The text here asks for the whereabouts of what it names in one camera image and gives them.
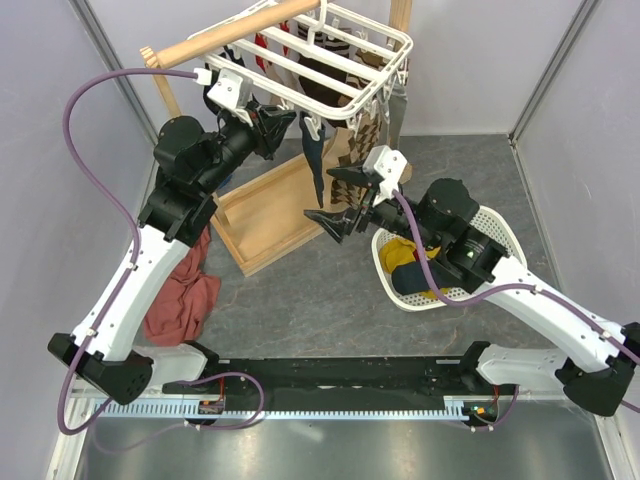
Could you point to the red-brown cloth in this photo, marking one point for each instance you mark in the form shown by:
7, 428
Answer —
181, 307

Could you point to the wooden hanger stand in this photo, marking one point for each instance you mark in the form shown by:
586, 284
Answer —
261, 221

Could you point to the red white hanging sock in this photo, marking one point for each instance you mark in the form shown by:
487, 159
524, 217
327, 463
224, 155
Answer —
261, 41

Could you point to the white plastic clip hanger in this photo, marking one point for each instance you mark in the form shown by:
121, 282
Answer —
281, 83

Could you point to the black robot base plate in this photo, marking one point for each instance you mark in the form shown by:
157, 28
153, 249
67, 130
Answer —
361, 384

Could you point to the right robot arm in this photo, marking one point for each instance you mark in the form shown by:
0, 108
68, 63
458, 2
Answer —
593, 361

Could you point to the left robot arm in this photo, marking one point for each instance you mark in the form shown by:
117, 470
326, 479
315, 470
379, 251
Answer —
192, 164

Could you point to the beige brown argyle sock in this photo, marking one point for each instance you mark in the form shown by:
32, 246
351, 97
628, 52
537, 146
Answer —
347, 148

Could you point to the brown striped hanging sock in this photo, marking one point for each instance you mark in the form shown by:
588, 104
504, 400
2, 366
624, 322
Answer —
354, 61

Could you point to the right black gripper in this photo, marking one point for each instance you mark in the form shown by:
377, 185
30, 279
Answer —
336, 223

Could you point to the grey striped hanging sock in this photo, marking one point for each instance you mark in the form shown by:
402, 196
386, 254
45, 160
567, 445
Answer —
392, 125

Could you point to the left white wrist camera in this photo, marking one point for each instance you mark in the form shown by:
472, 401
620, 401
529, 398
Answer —
238, 87

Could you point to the black hanging sock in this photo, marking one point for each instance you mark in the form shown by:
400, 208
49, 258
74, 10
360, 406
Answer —
213, 96

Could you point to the navy patterned sock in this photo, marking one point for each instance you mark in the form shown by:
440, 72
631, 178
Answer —
313, 141

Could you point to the grey slotted cable duct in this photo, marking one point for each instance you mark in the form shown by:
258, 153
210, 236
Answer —
200, 410

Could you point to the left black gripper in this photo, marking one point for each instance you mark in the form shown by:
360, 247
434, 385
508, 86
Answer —
270, 126

